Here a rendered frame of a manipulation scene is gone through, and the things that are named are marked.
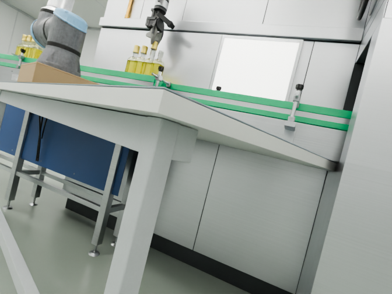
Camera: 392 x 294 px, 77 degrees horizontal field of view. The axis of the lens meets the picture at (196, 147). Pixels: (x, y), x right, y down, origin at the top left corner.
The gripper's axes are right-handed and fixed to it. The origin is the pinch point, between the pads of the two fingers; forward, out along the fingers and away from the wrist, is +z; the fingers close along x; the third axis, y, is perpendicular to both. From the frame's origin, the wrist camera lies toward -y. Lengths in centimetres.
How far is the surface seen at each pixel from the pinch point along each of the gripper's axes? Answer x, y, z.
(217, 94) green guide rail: 4, -46, 24
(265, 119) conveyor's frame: 5, -72, 32
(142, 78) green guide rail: 13.8, -7.9, 24.1
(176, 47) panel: -11.8, -6.9, -3.9
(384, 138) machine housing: 21, -112, 33
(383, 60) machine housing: 22, -106, 9
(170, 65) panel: -11.8, -5.5, 7.1
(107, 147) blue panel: 14, 3, 63
